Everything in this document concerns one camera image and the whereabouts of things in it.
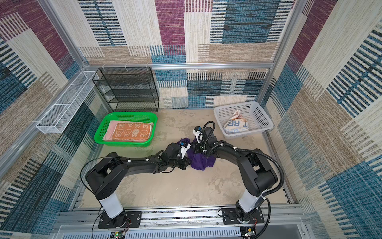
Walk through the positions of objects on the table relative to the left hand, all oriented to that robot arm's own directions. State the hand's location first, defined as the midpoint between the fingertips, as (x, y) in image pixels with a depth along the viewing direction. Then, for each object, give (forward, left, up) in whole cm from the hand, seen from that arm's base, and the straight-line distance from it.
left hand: (192, 160), depth 88 cm
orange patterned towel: (+22, +40, -1) cm, 46 cm away
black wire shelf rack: (+50, +46, +14) cm, 69 cm away
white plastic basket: (+40, -45, -1) cm, 60 cm away
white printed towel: (+23, -29, +2) cm, 38 cm away
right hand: (+8, 0, +2) cm, 8 cm away
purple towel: (0, -4, -1) cm, 4 cm away
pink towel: (+22, +56, -1) cm, 60 cm away
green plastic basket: (+39, +48, -4) cm, 62 cm away
